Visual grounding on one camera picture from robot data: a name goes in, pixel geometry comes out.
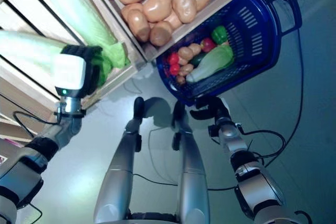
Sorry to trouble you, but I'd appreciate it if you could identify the left five-finger robot hand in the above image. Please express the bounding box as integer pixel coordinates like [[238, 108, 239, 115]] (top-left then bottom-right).
[[54, 45, 106, 99]]

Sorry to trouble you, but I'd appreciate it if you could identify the silver robot leg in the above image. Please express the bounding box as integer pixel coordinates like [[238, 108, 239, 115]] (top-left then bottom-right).
[[93, 97, 145, 224], [172, 102, 211, 224]]

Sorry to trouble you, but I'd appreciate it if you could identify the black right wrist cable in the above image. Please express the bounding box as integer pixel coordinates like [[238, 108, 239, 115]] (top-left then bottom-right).
[[240, 129, 287, 162]]

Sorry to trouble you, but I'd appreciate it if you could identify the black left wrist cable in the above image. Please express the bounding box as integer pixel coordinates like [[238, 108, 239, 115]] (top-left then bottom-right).
[[12, 111, 61, 138]]

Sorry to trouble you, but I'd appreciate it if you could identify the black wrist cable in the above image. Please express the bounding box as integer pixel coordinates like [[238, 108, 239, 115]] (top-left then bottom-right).
[[240, 129, 287, 162], [12, 111, 61, 138]]

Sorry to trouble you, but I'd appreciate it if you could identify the right five-finger robot hand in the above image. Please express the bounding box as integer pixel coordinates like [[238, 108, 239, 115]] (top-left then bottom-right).
[[190, 97, 232, 125]]

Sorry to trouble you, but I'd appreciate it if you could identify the thin grey floor cable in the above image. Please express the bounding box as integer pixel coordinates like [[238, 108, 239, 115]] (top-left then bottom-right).
[[148, 126, 179, 187]]

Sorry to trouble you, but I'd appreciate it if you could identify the long black floor cable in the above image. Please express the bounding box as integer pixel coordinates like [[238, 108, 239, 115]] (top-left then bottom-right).
[[259, 28, 305, 168]]

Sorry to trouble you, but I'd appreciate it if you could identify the blue plastic shopping basket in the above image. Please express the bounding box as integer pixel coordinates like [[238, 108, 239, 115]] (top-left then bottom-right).
[[156, 0, 283, 106]]

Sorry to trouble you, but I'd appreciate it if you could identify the dark green cucumber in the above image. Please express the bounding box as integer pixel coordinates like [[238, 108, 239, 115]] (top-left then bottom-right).
[[189, 52, 209, 66]]

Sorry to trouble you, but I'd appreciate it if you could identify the napa cabbage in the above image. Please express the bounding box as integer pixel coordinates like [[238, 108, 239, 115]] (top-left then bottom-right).
[[0, 30, 114, 88], [39, 0, 131, 69], [185, 44, 234, 84]]

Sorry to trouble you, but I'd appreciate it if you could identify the wooden slat potato crate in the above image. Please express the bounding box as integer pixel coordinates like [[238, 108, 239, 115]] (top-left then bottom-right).
[[83, 0, 271, 61]]

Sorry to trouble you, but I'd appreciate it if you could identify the dark basket carry handle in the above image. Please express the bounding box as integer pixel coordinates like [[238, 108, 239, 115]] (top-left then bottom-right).
[[258, 0, 303, 36]]

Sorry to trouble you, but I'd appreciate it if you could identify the wooden slat cabbage crate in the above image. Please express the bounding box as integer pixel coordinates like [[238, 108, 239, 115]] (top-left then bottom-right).
[[0, 0, 148, 109]]

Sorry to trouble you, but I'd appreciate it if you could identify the silver left robot leg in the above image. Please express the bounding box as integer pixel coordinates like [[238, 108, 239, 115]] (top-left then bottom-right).
[[93, 97, 145, 224]]

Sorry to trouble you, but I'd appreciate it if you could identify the silver right robot leg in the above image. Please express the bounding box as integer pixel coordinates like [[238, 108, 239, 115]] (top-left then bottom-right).
[[172, 102, 211, 224]]

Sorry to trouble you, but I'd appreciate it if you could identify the green bell pepper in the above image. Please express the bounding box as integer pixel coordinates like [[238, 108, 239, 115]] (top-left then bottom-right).
[[211, 26, 229, 45]]

